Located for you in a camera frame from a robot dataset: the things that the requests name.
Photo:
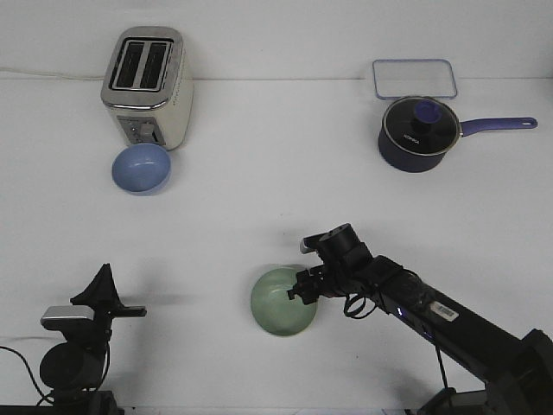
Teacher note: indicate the dark blue saucepan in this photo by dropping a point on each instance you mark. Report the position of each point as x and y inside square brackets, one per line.
[408, 162]

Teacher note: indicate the cream and chrome toaster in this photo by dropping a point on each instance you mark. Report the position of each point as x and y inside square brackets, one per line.
[148, 88]

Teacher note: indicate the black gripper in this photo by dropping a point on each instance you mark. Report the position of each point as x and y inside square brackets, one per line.
[329, 281]
[102, 297]

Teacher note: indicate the clear container lid blue rim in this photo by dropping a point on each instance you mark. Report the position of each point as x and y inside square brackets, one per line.
[394, 79]

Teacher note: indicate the glass pot lid blue knob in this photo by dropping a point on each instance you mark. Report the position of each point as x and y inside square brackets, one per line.
[421, 125]

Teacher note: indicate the blue bowl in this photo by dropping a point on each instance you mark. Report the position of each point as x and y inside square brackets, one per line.
[142, 169]

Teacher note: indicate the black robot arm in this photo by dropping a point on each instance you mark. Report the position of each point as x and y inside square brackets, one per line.
[76, 369]
[516, 373]

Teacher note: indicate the green bowl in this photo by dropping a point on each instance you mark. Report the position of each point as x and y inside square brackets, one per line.
[271, 307]

